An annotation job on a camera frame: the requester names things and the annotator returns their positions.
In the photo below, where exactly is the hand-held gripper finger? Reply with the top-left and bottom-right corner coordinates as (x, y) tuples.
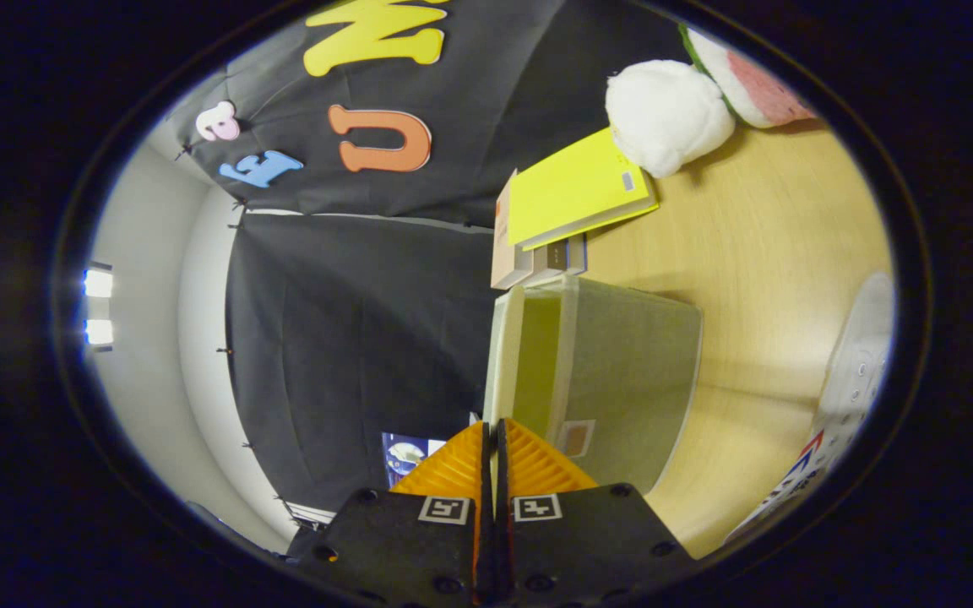
(296, 420), (492, 605)
(493, 418), (698, 605)

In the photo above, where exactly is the beige fabric storage box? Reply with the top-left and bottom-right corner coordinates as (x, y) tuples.
(483, 274), (704, 495)

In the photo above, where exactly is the white striped canvas shoe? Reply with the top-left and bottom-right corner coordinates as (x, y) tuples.
(727, 272), (897, 541)

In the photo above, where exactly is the blue lit screen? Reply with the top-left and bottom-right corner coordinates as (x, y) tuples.
(381, 432), (447, 488)

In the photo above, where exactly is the beige book with orange label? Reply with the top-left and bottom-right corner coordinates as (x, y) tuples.
(491, 169), (538, 290)

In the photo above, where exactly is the stack of pale books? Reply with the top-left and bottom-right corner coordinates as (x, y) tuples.
(529, 235), (589, 284)

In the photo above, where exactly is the yellow book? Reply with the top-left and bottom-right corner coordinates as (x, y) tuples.
(508, 127), (660, 252)

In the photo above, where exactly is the white plush toy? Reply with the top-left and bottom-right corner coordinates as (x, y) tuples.
(605, 59), (737, 179)

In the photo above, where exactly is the long ceiling light panel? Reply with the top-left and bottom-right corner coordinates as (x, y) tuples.
(84, 269), (114, 347)

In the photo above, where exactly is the watermelon slice plush toy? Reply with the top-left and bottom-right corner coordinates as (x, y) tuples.
(679, 24), (817, 129)

